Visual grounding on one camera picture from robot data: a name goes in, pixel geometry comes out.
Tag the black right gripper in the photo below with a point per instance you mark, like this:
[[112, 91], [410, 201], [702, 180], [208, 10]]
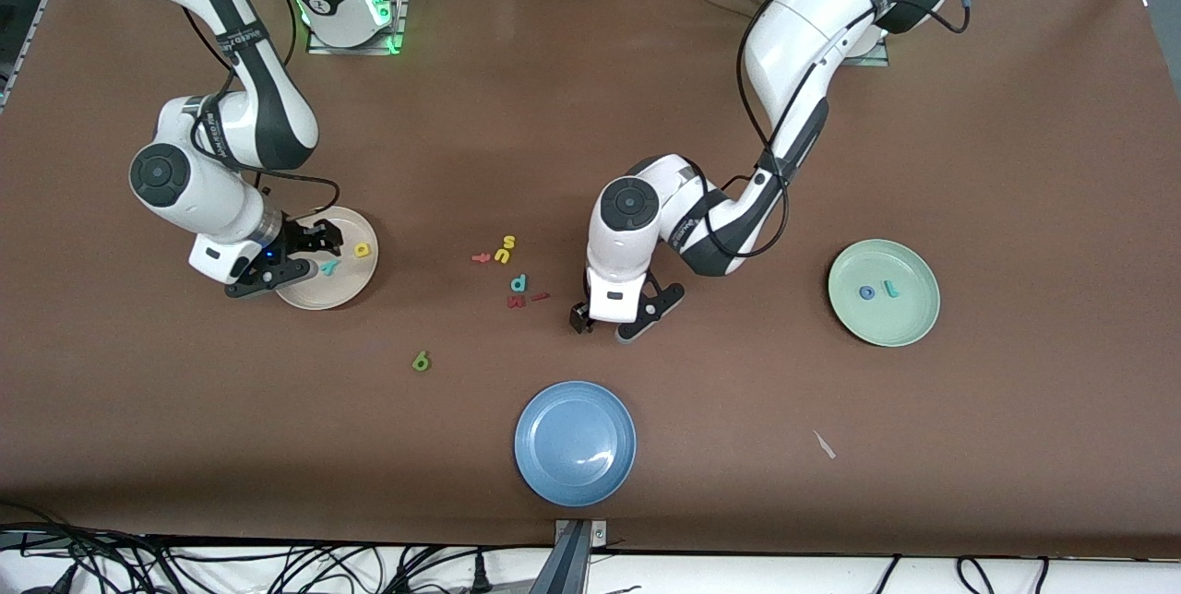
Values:
[[301, 236]]

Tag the teal foam letter y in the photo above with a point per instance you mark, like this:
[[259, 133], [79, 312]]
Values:
[[329, 267]]

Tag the yellow foam letter a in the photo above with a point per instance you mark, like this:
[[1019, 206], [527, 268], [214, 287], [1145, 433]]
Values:
[[360, 252]]

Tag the green foam letter g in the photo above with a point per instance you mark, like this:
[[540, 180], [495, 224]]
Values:
[[420, 362]]

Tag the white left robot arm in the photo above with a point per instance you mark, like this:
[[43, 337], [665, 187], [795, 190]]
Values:
[[803, 31]]

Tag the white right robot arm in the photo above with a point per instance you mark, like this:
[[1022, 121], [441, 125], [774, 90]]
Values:
[[212, 197]]

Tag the light brown round plate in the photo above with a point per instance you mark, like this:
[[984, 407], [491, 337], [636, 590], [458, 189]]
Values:
[[355, 288]]

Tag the teal foam letter p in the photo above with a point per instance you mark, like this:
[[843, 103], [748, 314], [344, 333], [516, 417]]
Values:
[[515, 285]]

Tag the blue round plate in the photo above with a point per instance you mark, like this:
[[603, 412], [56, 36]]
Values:
[[575, 443]]

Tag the brown paper table cover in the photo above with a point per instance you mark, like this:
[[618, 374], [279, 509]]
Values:
[[554, 96]]

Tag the black power plug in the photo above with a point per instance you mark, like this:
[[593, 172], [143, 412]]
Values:
[[480, 573]]

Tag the white paper scrap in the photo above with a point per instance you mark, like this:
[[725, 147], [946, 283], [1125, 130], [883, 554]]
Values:
[[824, 445]]

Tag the pale green round plate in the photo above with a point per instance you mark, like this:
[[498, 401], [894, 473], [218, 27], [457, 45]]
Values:
[[884, 322]]

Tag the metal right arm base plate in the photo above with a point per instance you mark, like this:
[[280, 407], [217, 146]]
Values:
[[397, 13]]

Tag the grey metal camera mount post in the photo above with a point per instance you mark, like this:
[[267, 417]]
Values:
[[570, 566]]

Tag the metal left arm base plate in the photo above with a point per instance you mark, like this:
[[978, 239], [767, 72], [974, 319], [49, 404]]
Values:
[[872, 60]]

